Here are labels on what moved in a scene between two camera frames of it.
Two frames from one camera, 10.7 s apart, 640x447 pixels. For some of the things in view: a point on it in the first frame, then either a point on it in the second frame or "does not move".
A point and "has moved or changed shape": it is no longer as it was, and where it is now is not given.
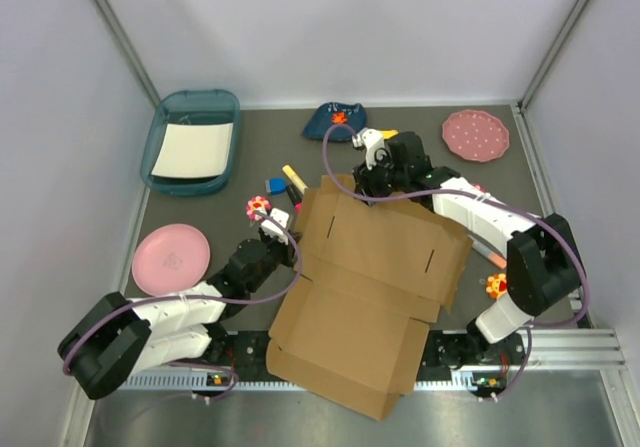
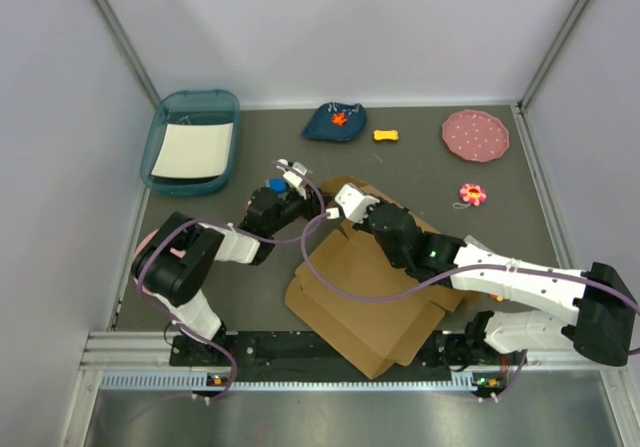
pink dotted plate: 475,135 does not move
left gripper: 287,249 -> 313,204
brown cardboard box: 353,316 has moved or changed shape
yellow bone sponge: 387,134 does not move
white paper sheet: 194,150 does not move
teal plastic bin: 191,106 does not move
